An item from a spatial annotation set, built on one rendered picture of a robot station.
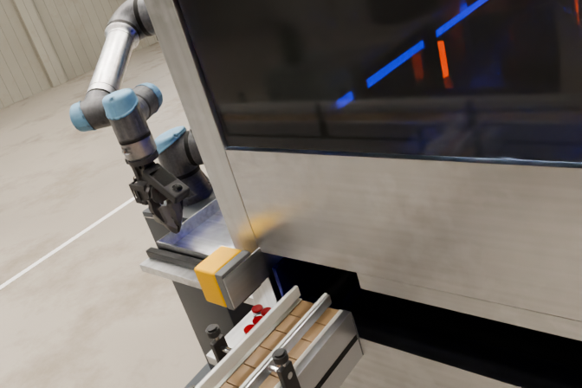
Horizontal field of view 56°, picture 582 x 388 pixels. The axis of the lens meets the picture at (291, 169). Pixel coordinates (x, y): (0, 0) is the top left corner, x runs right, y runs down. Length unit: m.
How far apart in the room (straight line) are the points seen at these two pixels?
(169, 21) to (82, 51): 11.31
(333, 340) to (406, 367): 0.12
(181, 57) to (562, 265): 0.58
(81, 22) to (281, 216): 11.49
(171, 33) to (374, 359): 0.60
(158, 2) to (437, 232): 0.50
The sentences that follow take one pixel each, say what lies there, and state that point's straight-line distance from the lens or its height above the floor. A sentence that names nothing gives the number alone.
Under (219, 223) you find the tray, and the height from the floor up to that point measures 0.88.
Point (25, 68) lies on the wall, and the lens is 11.52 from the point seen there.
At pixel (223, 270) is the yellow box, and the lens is 0.90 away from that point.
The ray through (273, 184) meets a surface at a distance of 0.82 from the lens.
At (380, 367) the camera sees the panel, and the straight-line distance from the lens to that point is 0.95.
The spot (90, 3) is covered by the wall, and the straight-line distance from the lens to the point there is 12.42.
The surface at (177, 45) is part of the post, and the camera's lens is 0.84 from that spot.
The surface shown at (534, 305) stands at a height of 1.02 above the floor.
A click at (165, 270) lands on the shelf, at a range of 1.29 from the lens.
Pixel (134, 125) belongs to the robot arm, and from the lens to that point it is 1.25.
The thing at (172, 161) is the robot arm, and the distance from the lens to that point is 1.75.
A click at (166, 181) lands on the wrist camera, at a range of 1.27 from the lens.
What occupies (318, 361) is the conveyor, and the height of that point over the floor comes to 0.92.
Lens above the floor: 1.49
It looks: 23 degrees down
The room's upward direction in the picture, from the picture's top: 17 degrees counter-clockwise
